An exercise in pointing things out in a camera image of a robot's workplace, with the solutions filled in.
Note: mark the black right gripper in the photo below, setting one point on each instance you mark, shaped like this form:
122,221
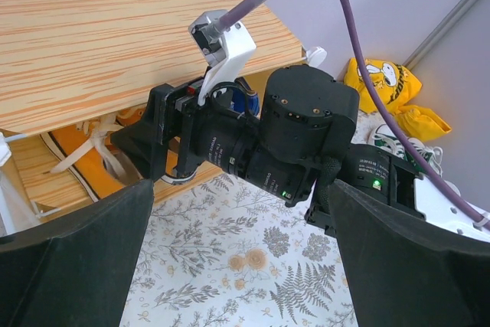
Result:
159,145

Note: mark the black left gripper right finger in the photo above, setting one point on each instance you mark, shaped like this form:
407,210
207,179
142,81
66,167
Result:
402,271

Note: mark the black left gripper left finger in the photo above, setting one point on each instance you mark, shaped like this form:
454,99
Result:
76,270

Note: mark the orange sneaker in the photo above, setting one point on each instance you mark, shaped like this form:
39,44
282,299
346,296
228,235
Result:
85,150

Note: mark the blue sneaker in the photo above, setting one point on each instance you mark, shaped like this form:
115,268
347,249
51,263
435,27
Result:
249,97

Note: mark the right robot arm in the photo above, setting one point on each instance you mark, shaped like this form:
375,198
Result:
292,144

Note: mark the wooden shoe cabinet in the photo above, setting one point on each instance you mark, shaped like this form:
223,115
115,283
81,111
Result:
64,61

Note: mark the green sneaker right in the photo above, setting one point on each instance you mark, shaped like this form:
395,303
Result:
433,155

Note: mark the green sneaker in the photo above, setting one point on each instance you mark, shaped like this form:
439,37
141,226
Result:
433,155
383,138

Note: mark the green sneaker left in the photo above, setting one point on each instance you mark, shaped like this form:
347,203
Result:
383,138

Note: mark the yellow Snoopy bag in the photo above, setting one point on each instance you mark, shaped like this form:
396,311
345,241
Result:
397,86

